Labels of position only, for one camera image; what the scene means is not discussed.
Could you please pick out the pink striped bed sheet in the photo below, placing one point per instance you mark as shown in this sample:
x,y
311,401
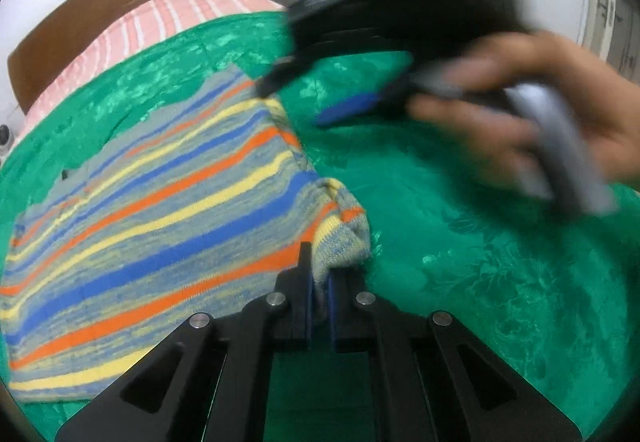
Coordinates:
x,y
165,22

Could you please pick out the green blanket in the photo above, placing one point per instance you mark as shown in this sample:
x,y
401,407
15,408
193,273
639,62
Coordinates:
x,y
475,272

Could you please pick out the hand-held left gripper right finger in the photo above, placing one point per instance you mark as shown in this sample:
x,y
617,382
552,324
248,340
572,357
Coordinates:
x,y
342,317

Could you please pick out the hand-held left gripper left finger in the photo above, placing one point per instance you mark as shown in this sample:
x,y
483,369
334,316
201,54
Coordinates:
x,y
295,317

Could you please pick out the person's right hand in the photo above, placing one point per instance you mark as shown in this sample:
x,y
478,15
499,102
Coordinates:
x,y
575,82

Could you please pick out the striped knit sweater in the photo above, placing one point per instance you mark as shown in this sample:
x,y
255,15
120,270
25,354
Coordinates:
x,y
150,222

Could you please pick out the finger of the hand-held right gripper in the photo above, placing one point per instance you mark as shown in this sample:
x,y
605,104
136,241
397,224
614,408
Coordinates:
x,y
287,74
350,109

